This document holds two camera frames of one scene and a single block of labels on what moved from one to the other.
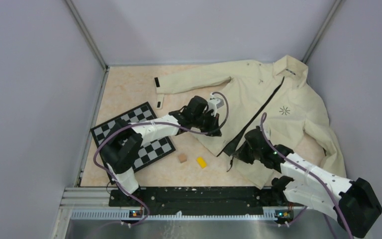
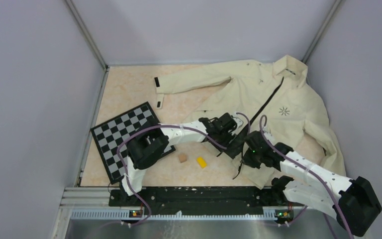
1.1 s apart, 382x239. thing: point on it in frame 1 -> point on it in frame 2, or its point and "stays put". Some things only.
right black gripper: [240, 154] stays put
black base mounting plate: [202, 201] stays put
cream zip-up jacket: [265, 110] stays put
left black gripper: [214, 121] -> [229, 136]
